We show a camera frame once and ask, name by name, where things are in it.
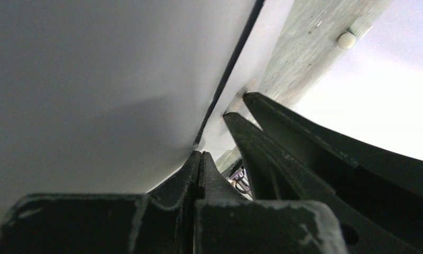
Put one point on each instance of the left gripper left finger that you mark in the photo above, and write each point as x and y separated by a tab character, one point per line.
161	221

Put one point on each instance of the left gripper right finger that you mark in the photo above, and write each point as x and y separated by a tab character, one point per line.
227	222

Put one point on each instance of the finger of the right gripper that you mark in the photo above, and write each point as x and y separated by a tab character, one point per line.
337	147
375	215

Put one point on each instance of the grey envelope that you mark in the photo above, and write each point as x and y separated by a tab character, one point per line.
113	96

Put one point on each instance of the white glue stick cap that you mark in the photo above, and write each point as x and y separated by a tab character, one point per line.
347	41

